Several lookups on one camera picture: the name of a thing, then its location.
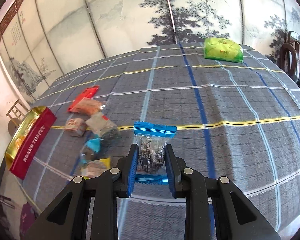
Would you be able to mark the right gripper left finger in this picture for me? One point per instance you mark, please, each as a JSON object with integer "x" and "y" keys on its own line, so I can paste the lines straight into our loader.
{"x": 66, "y": 217}

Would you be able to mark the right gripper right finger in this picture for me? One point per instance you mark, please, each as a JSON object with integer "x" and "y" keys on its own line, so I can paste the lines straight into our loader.
{"x": 217, "y": 202}

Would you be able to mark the yellow-edged clear candy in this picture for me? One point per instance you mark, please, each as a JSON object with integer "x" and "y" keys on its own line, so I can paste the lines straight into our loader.
{"x": 95, "y": 168}

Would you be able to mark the teal-edged dark candy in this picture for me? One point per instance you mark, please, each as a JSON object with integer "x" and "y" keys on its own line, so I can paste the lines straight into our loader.
{"x": 90, "y": 150}

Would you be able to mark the pink white cake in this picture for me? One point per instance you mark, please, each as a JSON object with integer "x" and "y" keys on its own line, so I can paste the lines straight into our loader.
{"x": 76, "y": 127}

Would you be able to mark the dark seaweed snack packet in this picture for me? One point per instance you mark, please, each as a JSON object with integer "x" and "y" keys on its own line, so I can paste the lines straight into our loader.
{"x": 103, "y": 127}

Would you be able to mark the small blue-edged clear candy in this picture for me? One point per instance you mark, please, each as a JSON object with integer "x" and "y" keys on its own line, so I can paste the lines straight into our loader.
{"x": 152, "y": 140}

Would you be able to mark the red snack packet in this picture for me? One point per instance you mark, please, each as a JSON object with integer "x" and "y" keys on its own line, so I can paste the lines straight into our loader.
{"x": 87, "y": 93}

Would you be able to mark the purple bag on floor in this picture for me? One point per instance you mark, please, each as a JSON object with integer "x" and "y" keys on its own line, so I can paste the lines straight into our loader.
{"x": 27, "y": 218}

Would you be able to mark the red gold toffee tin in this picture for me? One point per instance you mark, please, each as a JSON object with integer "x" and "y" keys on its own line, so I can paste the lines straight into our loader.
{"x": 27, "y": 139}

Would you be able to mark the plaid blue grey tablecloth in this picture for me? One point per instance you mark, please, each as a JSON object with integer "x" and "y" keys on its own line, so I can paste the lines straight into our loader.
{"x": 236, "y": 120}

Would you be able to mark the round stone millstone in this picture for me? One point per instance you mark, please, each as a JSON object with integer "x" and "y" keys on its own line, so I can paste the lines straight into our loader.
{"x": 13, "y": 126}

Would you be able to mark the clear bag orange crackers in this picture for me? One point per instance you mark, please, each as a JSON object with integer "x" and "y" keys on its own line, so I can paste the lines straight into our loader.
{"x": 88, "y": 106}

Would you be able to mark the small bamboo chair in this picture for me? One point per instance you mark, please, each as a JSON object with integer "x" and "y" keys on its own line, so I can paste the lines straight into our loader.
{"x": 18, "y": 110}

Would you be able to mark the green tissue pack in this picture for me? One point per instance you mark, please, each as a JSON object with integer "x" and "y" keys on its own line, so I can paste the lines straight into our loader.
{"x": 222, "y": 49}

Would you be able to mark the dark wooden chair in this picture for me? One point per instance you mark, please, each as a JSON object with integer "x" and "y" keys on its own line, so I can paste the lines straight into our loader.
{"x": 289, "y": 60}

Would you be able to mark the painted folding screen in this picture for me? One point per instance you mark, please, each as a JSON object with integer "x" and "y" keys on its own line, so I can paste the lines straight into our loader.
{"x": 41, "y": 40}

